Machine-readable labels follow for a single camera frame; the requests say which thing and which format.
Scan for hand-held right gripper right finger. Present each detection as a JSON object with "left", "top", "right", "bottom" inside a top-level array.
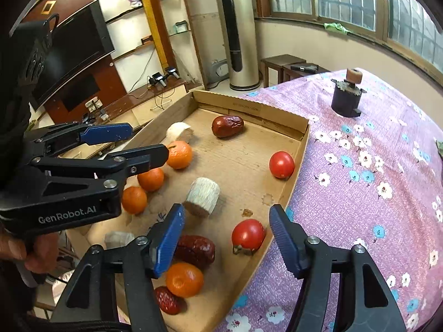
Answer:
[{"left": 269, "top": 204, "right": 407, "bottom": 332}]

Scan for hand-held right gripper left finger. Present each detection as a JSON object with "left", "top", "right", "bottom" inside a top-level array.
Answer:
[{"left": 50, "top": 203, "right": 186, "bottom": 332}]

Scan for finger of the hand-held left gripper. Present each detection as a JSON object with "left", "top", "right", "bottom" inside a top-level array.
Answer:
[
  {"left": 24, "top": 122, "right": 134, "bottom": 156},
  {"left": 29, "top": 143, "right": 169, "bottom": 189}
]

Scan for orange mandarin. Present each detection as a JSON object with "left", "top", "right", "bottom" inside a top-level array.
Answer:
[
  {"left": 137, "top": 168, "right": 165, "bottom": 192},
  {"left": 121, "top": 186, "right": 148, "bottom": 214},
  {"left": 166, "top": 141, "right": 193, "bottom": 170},
  {"left": 165, "top": 262, "right": 204, "bottom": 298}
]

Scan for dark red jujube date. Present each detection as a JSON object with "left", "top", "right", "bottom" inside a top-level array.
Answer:
[
  {"left": 154, "top": 286, "right": 184, "bottom": 315},
  {"left": 212, "top": 115, "right": 244, "bottom": 139},
  {"left": 174, "top": 235, "right": 216, "bottom": 267}
]

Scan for red tomato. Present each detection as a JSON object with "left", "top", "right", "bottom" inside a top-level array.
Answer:
[
  {"left": 231, "top": 219, "right": 266, "bottom": 255},
  {"left": 269, "top": 151, "right": 295, "bottom": 179}
]

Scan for white cylindrical yam piece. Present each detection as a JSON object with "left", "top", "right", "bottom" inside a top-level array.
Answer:
[
  {"left": 166, "top": 122, "right": 194, "bottom": 143},
  {"left": 183, "top": 177, "right": 221, "bottom": 218},
  {"left": 104, "top": 231, "right": 135, "bottom": 249}
]

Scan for shallow cardboard box tray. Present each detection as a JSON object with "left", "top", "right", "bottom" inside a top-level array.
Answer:
[{"left": 66, "top": 90, "right": 310, "bottom": 332}]

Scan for person's left forearm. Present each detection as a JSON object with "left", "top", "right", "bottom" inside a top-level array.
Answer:
[{"left": 0, "top": 266, "right": 38, "bottom": 322}]

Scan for person's left hand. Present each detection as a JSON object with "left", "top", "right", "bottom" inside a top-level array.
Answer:
[{"left": 0, "top": 230, "right": 61, "bottom": 274}]

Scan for purple flowered tablecloth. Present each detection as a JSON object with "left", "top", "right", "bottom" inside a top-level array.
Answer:
[{"left": 118, "top": 68, "right": 443, "bottom": 332}]

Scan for black flat television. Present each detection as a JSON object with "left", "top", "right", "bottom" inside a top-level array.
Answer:
[{"left": 29, "top": 0, "right": 116, "bottom": 111}]

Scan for small white appliance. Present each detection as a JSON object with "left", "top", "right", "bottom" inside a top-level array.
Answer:
[{"left": 208, "top": 60, "right": 231, "bottom": 84}]

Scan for black motor with brown cap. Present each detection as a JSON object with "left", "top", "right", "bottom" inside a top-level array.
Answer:
[{"left": 330, "top": 68, "right": 367, "bottom": 118}]

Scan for silver tower air conditioner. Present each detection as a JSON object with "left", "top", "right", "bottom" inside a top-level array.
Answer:
[{"left": 216, "top": 0, "right": 261, "bottom": 91}]

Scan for green cloth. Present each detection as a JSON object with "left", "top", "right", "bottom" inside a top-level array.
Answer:
[{"left": 323, "top": 22, "right": 350, "bottom": 35}]

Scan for window with metal grille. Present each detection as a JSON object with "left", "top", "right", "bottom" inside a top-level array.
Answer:
[{"left": 254, "top": 0, "right": 443, "bottom": 77}]

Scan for wall shelf unit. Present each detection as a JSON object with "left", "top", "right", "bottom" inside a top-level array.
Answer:
[{"left": 90, "top": 0, "right": 194, "bottom": 87}]

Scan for yellow wooden post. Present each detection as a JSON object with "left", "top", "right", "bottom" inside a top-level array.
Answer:
[{"left": 136, "top": 0, "right": 170, "bottom": 73}]

